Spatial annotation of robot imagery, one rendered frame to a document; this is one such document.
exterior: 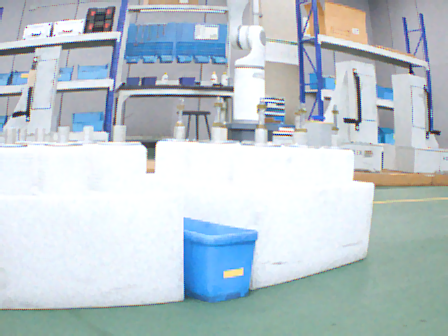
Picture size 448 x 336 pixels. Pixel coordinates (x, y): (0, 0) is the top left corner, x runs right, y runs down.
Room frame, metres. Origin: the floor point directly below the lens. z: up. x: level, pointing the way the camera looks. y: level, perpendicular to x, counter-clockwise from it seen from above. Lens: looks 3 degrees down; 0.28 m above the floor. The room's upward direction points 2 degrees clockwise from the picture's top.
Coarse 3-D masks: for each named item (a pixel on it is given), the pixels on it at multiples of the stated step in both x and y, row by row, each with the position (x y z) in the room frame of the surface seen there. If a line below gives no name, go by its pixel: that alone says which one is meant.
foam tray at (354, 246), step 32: (192, 192) 1.19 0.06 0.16; (224, 192) 1.12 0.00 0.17; (256, 192) 1.07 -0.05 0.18; (288, 192) 1.11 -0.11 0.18; (320, 192) 1.18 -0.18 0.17; (352, 192) 1.26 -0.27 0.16; (256, 224) 1.06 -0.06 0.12; (288, 224) 1.12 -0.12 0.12; (320, 224) 1.18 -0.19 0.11; (352, 224) 1.26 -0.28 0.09; (256, 256) 1.06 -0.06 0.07; (288, 256) 1.12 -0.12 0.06; (320, 256) 1.19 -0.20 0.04; (352, 256) 1.28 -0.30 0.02; (256, 288) 1.07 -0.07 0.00
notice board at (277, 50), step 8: (272, 40) 7.78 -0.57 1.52; (280, 40) 7.81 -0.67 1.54; (272, 48) 7.78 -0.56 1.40; (280, 48) 7.80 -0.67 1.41; (288, 48) 7.83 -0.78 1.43; (296, 48) 7.86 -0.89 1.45; (272, 56) 7.78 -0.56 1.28; (280, 56) 7.80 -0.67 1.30; (288, 56) 7.83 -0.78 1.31; (296, 56) 7.86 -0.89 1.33; (296, 64) 7.85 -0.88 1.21
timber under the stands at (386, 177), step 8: (152, 160) 4.08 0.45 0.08; (152, 168) 3.25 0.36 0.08; (360, 176) 3.52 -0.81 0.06; (368, 176) 3.54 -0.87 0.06; (376, 176) 3.55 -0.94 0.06; (384, 176) 3.57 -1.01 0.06; (392, 176) 3.59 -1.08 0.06; (400, 176) 3.61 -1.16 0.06; (408, 176) 3.63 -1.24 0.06; (416, 176) 3.65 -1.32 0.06; (424, 176) 3.67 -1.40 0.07; (432, 176) 3.70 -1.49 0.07; (440, 176) 3.72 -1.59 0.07; (376, 184) 3.56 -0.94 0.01; (384, 184) 3.57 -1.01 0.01; (392, 184) 3.59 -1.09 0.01; (400, 184) 3.61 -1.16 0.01; (408, 184) 3.63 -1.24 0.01; (416, 184) 3.65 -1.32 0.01; (424, 184) 3.68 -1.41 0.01; (432, 184) 3.70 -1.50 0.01; (440, 184) 3.72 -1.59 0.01
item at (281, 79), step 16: (272, 0) 7.80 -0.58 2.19; (288, 0) 7.86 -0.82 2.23; (272, 16) 7.79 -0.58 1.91; (288, 16) 7.85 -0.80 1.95; (272, 32) 7.79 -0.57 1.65; (288, 32) 7.85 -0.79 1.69; (272, 64) 7.79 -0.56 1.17; (288, 64) 7.85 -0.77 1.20; (272, 80) 7.79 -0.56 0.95; (288, 80) 7.84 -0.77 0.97; (272, 96) 7.79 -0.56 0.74; (288, 96) 7.84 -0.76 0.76; (288, 112) 7.84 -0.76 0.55
